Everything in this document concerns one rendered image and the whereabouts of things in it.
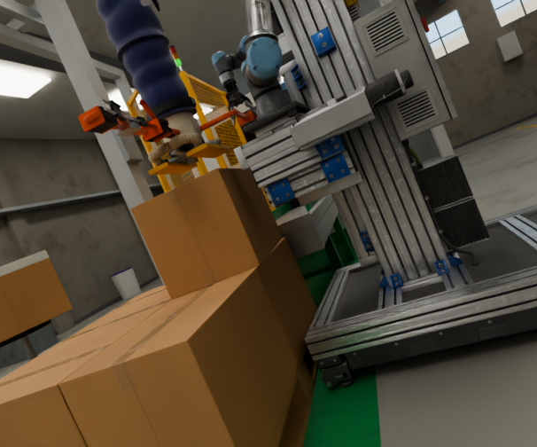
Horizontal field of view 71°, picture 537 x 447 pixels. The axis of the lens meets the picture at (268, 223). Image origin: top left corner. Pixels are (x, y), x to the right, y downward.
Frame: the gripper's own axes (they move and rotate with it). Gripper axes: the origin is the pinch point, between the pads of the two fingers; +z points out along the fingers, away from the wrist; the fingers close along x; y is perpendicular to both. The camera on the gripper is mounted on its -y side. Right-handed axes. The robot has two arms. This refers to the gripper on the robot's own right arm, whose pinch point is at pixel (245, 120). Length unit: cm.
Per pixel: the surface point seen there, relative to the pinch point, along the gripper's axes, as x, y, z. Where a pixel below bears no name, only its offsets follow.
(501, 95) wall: 483, -900, 32
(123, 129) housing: -25, 80, 3
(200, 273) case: -30, 60, 59
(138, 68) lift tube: -27, 39, -31
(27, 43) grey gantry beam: -195, -145, -192
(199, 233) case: -24, 60, 44
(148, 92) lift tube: -28, 40, -20
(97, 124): -25, 94, 3
